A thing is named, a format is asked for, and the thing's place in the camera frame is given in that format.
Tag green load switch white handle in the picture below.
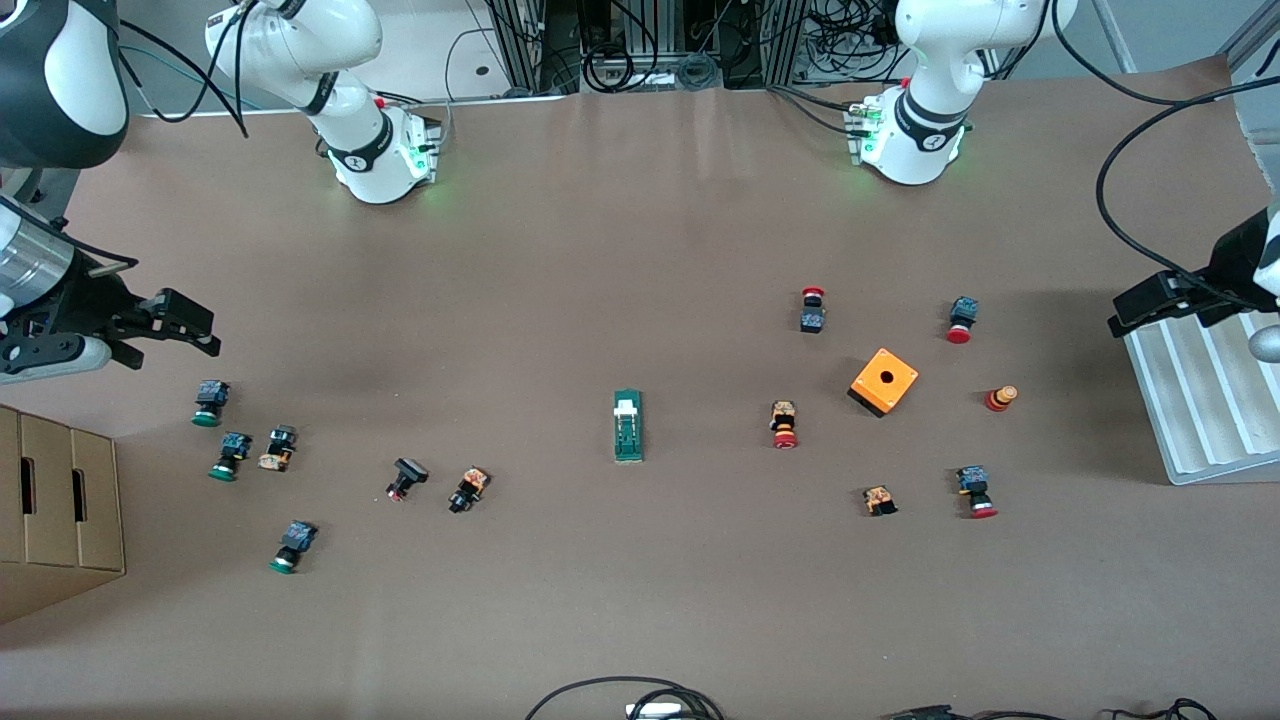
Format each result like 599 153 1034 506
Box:
612 388 646 464

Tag green mushroom push button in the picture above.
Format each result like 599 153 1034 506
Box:
269 520 319 575
192 380 231 428
209 432 253 482

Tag white ridged tray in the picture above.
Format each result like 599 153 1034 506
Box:
1123 300 1280 487

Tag brown cardboard box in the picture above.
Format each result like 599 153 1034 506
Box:
0 403 127 626

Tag grey aluminium beam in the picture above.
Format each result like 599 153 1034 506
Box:
1218 0 1280 73

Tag black square pushbutton red terminals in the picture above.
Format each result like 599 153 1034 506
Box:
386 457 430 502

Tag white panel with hole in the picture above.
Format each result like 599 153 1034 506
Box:
140 0 576 119

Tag brown paper table cover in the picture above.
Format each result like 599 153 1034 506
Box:
0 55 1280 720

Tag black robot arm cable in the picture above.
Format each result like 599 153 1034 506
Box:
1050 0 1280 313

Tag orange button enclosure box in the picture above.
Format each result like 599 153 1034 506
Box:
848 347 920 419

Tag thin black cable bundle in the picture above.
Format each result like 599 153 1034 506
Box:
1110 698 1216 720

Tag black cable tangle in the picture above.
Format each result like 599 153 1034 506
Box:
800 0 901 83

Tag aluminium frame rack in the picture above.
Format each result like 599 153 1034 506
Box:
490 0 811 96

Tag coiled black cable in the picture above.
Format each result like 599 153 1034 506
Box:
583 42 633 94

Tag looped black cable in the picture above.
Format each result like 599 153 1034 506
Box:
525 677 726 720

